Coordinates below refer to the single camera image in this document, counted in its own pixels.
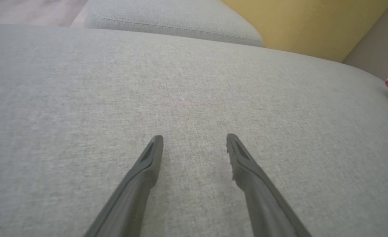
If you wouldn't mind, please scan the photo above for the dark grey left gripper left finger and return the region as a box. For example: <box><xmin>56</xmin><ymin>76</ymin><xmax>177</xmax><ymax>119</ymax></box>
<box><xmin>84</xmin><ymin>135</ymin><xmax>164</xmax><ymax>237</ymax></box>

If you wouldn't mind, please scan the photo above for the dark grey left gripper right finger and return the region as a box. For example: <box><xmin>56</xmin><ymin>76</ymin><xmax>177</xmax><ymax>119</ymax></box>
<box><xmin>226</xmin><ymin>133</ymin><xmax>313</xmax><ymax>237</ymax></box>

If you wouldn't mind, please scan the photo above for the large grey sofa seat cushion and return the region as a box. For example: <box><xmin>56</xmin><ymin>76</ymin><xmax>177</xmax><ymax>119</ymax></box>
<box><xmin>0</xmin><ymin>24</ymin><xmax>388</xmax><ymax>237</ymax></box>

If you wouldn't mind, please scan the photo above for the wide yellow sofa backrest cushion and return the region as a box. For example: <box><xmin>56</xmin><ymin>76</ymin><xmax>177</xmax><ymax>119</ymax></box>
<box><xmin>220</xmin><ymin>0</ymin><xmax>388</xmax><ymax>63</ymax></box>

